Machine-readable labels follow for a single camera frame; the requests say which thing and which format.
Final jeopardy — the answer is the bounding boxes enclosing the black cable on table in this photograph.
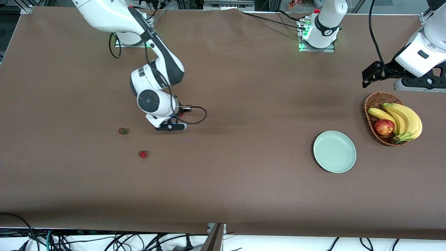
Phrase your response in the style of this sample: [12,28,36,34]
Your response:
[240,12,307,30]
[277,10,305,22]

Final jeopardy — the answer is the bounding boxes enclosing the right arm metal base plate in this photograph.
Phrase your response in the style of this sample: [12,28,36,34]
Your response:
[114,33,147,48]

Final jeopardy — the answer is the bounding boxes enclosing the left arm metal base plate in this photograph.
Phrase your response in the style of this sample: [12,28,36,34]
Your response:
[298,42,336,53]

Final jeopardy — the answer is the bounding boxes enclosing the orange red background object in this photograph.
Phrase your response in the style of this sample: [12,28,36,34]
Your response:
[287,0,314,10]

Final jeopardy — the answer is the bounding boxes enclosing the brown table cover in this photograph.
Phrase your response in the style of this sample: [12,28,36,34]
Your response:
[0,6,446,241]

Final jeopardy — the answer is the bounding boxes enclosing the grey metal box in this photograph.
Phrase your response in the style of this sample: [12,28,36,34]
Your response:
[203,0,255,11]

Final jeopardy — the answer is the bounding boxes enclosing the yellow banana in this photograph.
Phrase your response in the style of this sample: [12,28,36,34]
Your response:
[382,103,409,138]
[368,108,397,127]
[389,103,423,143]

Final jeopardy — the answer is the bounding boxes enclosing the red apple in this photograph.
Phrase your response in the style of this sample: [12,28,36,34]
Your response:
[374,119,395,136]

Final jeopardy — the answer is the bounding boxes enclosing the aluminium frame profile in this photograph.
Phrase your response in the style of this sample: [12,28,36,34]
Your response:
[420,7,434,25]
[7,0,33,14]

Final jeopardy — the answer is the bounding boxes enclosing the thin grey cable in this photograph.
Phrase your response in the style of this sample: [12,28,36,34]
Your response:
[153,10,168,25]

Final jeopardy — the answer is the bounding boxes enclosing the pale green round plate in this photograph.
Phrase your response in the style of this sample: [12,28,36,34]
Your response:
[313,130,357,174]

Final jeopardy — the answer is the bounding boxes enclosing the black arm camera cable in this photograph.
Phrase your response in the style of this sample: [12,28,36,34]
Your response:
[109,33,208,125]
[368,0,388,68]

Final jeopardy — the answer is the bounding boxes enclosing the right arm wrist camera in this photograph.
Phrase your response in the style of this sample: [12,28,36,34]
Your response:
[155,118,187,132]

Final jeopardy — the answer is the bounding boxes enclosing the aluminium profile post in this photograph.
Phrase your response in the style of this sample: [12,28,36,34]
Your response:
[200,223,227,251]

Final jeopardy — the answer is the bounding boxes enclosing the black curved floor cable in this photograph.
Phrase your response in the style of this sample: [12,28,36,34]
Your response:
[0,212,36,242]

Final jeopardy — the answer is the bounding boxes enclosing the brown wicker basket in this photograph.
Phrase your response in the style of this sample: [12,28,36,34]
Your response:
[364,92,413,146]

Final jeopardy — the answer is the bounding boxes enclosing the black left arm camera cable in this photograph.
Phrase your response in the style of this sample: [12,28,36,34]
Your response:
[368,0,388,68]

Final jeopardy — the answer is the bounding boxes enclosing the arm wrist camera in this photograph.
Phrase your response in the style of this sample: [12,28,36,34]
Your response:
[155,118,187,132]
[393,62,446,92]

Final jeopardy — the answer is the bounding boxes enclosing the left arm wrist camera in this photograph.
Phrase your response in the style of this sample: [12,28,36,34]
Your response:
[393,62,446,92]

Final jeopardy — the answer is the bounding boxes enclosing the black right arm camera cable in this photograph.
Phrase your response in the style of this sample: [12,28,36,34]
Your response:
[109,33,208,125]

